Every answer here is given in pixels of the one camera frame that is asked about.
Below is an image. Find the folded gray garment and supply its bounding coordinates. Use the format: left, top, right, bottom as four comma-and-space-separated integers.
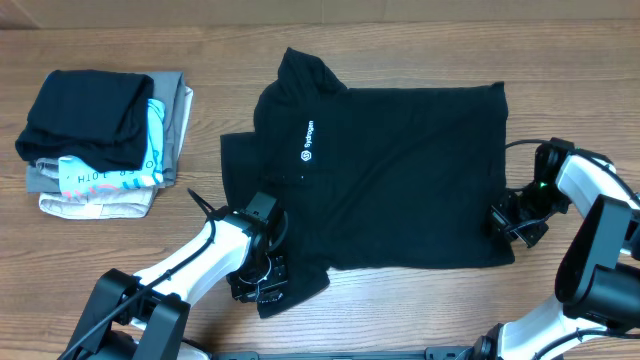
26, 72, 194, 193

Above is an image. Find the black t-shirt with logo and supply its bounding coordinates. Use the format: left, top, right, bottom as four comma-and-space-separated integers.
221, 49, 514, 318

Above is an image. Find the folded beige garment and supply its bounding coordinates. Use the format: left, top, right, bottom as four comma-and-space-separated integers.
34, 85, 195, 221

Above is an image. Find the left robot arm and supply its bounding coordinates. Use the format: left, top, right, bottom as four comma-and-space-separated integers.
61, 211, 289, 360

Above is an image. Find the folded black garment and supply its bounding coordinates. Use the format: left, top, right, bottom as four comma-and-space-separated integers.
15, 70, 154, 172

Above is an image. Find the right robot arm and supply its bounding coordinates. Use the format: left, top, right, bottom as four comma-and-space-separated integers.
460, 143, 639, 360

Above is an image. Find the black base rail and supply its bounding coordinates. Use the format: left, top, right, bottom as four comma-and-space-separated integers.
211, 346, 473, 360

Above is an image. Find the folded light blue printed shirt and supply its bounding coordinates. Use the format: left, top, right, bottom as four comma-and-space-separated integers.
58, 99, 165, 198

